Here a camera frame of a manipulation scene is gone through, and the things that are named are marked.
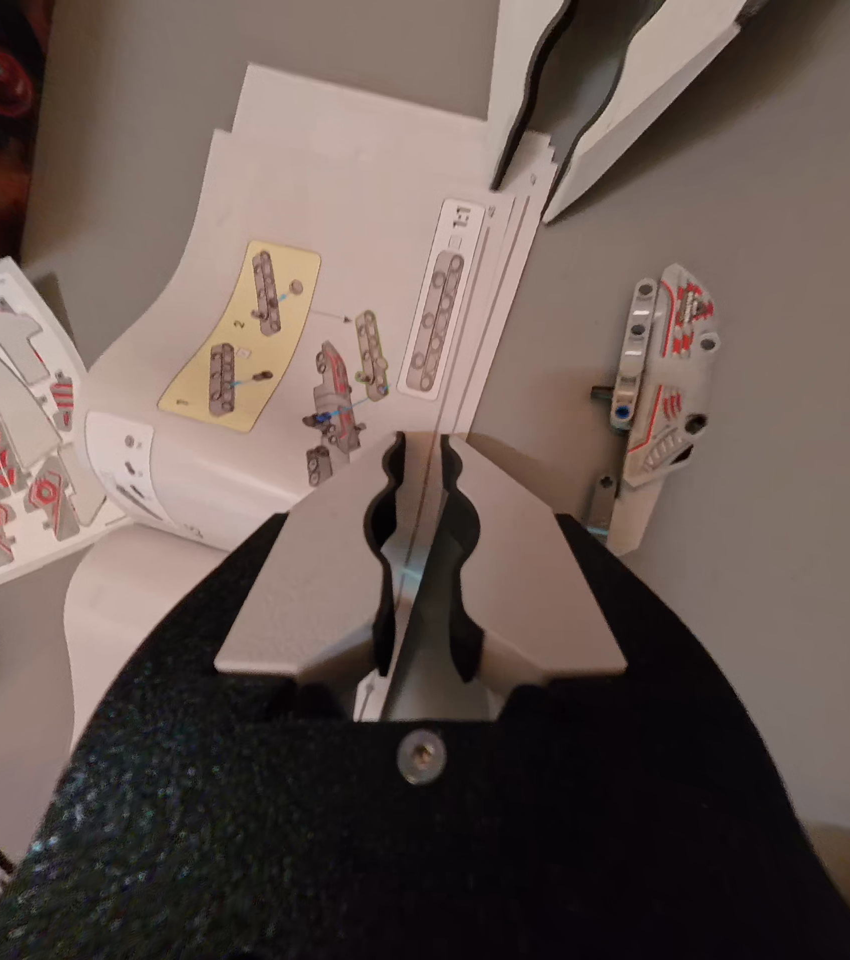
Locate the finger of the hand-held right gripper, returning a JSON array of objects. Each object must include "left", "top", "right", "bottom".
[
  {"left": 488, "top": 0, "right": 580, "bottom": 191},
  {"left": 540, "top": 0, "right": 753, "bottom": 225}
]

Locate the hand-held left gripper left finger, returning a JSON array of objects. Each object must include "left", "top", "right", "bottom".
[{"left": 215, "top": 431, "right": 405, "bottom": 687}]

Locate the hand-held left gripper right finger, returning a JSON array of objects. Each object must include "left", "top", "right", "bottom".
[{"left": 440, "top": 433, "right": 629, "bottom": 706}]

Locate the white instruction booklet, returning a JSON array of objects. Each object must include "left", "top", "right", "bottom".
[{"left": 63, "top": 63, "right": 546, "bottom": 751}]

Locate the grey toy brick assembly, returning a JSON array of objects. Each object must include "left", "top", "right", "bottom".
[{"left": 586, "top": 262, "right": 723, "bottom": 558}]

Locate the grey red sticker sheet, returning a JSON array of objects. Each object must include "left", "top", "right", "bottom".
[{"left": 0, "top": 257, "right": 133, "bottom": 607}]

